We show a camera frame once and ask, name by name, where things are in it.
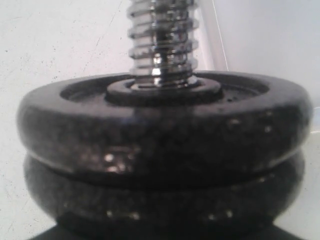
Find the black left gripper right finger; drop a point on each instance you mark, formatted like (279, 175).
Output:
(304, 231)

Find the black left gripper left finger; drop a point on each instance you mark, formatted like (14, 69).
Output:
(54, 233)

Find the black weight plate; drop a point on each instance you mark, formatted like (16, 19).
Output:
(230, 123)

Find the chrome threaded dumbbell bar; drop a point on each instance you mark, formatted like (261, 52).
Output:
(163, 43)

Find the black weight plate far end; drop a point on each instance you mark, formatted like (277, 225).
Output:
(98, 213)

